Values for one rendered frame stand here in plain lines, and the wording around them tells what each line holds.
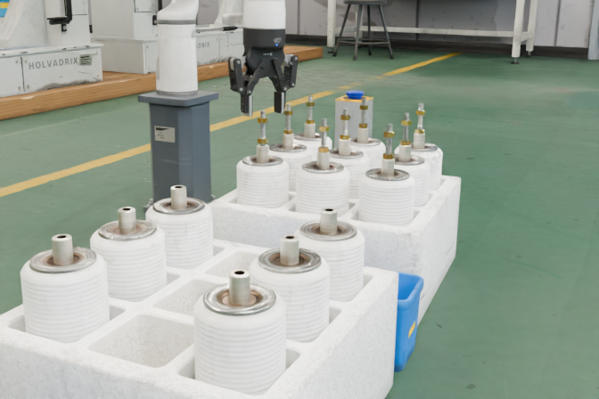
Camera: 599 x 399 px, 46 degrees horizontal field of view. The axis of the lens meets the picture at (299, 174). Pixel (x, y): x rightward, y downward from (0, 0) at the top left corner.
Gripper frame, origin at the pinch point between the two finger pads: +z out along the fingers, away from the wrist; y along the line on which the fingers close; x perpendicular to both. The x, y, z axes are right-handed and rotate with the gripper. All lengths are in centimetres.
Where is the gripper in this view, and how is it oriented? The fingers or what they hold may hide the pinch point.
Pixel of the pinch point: (263, 107)
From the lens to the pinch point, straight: 129.7
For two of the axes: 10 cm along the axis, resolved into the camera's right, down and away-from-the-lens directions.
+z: -0.2, 9.6, 2.6
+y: 7.9, -1.5, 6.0
